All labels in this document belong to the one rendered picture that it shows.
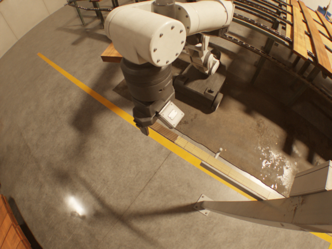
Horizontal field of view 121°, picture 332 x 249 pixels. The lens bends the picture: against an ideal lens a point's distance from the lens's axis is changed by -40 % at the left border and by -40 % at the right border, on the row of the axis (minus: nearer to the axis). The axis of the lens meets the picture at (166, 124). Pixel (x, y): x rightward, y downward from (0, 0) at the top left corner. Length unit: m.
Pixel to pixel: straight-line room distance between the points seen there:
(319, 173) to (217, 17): 0.36
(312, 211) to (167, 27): 0.35
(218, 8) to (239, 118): 1.53
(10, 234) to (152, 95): 1.77
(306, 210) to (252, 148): 1.42
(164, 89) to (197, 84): 1.41
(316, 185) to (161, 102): 0.36
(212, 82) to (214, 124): 0.45
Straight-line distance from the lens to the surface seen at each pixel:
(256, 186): 0.50
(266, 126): 1.90
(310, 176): 0.36
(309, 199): 0.34
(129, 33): 0.21
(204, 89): 1.64
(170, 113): 0.33
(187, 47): 1.19
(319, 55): 1.83
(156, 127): 0.49
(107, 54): 0.98
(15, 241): 1.78
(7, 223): 1.85
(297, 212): 0.35
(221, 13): 0.36
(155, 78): 0.25
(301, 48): 1.63
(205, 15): 0.31
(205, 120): 1.66
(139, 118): 0.34
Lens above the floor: 1.45
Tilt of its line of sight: 63 degrees down
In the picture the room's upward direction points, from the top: 7 degrees counter-clockwise
